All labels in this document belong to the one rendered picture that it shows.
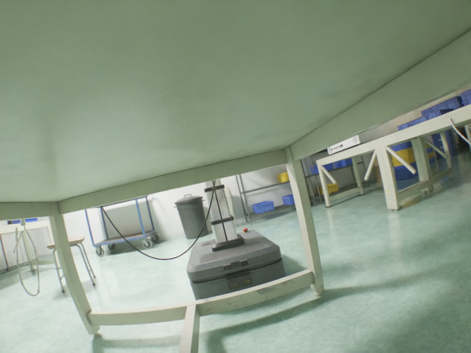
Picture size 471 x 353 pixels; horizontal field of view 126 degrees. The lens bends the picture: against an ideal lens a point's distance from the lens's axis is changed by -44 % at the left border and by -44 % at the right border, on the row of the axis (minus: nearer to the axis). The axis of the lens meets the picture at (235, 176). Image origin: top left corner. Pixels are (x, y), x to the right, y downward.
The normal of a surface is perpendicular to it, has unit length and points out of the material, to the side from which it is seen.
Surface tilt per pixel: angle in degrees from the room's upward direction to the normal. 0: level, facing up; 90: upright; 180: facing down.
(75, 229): 90
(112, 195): 90
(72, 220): 90
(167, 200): 90
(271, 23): 180
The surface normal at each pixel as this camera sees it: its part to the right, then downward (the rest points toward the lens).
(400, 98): -0.97, 0.22
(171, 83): 0.23, 0.97
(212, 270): 0.13, -0.10
